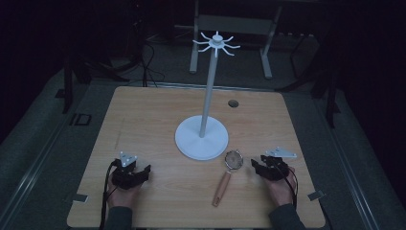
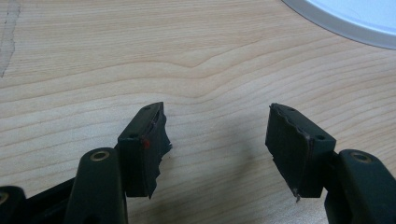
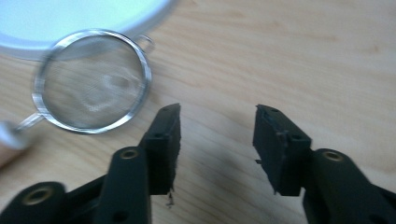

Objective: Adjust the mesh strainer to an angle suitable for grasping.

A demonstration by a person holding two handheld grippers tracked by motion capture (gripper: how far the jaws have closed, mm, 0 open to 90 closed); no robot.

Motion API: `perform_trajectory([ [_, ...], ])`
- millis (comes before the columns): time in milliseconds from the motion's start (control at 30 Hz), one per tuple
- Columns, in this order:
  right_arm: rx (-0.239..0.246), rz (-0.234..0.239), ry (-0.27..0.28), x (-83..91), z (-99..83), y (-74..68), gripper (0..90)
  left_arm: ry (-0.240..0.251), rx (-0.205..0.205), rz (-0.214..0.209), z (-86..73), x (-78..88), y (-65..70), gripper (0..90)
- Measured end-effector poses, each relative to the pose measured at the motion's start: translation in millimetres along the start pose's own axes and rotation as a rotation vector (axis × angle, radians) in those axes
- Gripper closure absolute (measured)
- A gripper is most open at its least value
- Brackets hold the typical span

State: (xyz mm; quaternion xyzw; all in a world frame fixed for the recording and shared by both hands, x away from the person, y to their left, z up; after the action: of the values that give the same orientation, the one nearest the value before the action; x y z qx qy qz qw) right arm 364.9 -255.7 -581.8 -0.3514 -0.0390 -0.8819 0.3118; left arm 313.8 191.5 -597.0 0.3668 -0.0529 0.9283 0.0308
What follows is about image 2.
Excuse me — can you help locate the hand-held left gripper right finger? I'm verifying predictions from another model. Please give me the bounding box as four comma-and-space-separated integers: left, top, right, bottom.
264, 103, 396, 224

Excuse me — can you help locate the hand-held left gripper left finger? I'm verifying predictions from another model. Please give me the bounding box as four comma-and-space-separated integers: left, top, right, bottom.
63, 101, 173, 224

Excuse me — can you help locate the white round plate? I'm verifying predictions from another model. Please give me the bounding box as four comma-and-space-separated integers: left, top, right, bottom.
280, 0, 396, 50

